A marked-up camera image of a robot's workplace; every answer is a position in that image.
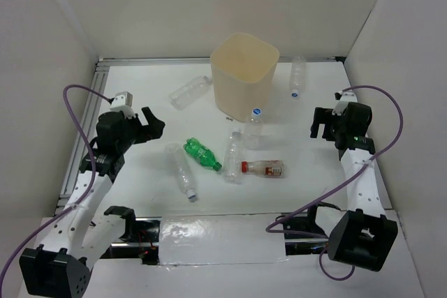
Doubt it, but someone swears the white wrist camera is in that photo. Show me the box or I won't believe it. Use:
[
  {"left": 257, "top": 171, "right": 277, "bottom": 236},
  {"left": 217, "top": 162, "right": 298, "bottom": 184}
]
[
  {"left": 332, "top": 91, "right": 358, "bottom": 116},
  {"left": 110, "top": 91, "right": 135, "bottom": 119}
]

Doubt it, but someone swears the silver tape sheet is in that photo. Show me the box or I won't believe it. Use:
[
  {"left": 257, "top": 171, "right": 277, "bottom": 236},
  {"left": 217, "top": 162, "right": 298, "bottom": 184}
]
[{"left": 159, "top": 214, "right": 287, "bottom": 265}]

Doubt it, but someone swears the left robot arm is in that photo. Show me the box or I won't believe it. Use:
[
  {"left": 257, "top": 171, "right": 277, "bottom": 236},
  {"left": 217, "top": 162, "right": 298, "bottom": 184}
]
[{"left": 19, "top": 107, "right": 165, "bottom": 297}]

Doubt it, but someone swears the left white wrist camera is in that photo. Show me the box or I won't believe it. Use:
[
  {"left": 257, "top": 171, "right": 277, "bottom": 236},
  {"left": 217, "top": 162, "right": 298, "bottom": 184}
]
[{"left": 110, "top": 91, "right": 135, "bottom": 119}]

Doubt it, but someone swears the purple cable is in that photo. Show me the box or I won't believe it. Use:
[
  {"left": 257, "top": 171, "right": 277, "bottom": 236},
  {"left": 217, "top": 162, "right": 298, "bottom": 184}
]
[
  {"left": 265, "top": 84, "right": 404, "bottom": 281},
  {"left": 0, "top": 84, "right": 119, "bottom": 278}
]

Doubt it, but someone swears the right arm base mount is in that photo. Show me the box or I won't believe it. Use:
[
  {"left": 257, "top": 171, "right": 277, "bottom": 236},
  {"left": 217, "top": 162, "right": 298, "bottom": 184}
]
[{"left": 265, "top": 202, "right": 346, "bottom": 256}]

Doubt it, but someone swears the aluminium frame rail left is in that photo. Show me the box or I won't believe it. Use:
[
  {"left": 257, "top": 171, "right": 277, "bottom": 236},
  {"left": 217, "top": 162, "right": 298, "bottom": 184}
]
[{"left": 54, "top": 61, "right": 109, "bottom": 214}]

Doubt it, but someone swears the long clear bottle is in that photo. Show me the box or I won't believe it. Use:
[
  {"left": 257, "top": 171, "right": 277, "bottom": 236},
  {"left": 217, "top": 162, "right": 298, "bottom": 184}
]
[{"left": 165, "top": 143, "right": 198, "bottom": 202}]

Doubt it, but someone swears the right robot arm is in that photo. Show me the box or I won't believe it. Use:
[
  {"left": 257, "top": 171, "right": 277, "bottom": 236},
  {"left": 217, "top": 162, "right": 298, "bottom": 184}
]
[{"left": 305, "top": 102, "right": 398, "bottom": 271}]

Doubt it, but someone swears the red cap labelled bottle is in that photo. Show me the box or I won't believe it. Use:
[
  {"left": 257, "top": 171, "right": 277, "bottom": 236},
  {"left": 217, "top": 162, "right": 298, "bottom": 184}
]
[{"left": 241, "top": 160, "right": 284, "bottom": 178}]

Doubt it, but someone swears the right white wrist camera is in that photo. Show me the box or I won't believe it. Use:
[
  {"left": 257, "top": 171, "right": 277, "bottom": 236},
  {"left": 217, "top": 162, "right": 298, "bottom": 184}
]
[{"left": 332, "top": 91, "right": 358, "bottom": 116}]

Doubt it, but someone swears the beige plastic bin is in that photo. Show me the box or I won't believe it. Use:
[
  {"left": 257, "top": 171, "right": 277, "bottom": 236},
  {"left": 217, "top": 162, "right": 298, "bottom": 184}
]
[{"left": 210, "top": 33, "right": 279, "bottom": 121}]

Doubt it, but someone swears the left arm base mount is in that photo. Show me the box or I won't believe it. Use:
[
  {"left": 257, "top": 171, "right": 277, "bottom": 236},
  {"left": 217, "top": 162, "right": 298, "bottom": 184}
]
[{"left": 101, "top": 206, "right": 161, "bottom": 265}]

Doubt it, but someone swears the green plastic bottle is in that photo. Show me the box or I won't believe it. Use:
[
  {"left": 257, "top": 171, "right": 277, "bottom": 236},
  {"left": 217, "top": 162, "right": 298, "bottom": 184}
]
[{"left": 183, "top": 137, "right": 222, "bottom": 172}]

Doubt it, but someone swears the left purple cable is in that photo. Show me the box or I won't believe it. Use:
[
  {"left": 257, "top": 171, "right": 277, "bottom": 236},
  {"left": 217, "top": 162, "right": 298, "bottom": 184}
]
[{"left": 0, "top": 84, "right": 119, "bottom": 278}]

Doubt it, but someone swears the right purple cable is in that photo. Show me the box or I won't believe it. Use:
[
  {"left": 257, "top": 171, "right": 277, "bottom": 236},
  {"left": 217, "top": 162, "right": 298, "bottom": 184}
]
[{"left": 265, "top": 84, "right": 404, "bottom": 281}]

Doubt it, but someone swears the clear bottle blue cap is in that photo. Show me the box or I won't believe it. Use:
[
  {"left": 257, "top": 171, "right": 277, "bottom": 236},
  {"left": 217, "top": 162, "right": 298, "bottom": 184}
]
[{"left": 243, "top": 108, "right": 263, "bottom": 149}]

